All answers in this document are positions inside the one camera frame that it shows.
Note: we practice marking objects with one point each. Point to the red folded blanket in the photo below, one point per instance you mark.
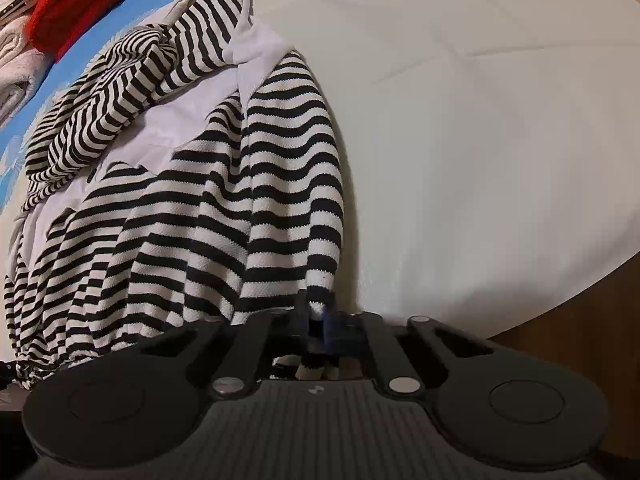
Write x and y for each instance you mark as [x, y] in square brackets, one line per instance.
[75, 10]

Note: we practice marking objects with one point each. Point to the black white striped dress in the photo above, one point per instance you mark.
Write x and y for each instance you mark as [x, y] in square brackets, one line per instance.
[200, 210]

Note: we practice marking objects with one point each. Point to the wooden bed frame rail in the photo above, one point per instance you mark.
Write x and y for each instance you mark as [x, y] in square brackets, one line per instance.
[600, 340]

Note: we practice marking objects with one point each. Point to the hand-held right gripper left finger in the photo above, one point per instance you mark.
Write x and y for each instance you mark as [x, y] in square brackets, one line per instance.
[304, 327]

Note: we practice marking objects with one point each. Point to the cream folded blanket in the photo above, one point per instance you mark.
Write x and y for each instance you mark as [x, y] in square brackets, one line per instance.
[15, 60]

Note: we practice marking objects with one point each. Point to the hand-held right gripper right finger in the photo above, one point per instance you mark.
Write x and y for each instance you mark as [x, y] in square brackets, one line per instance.
[341, 334]

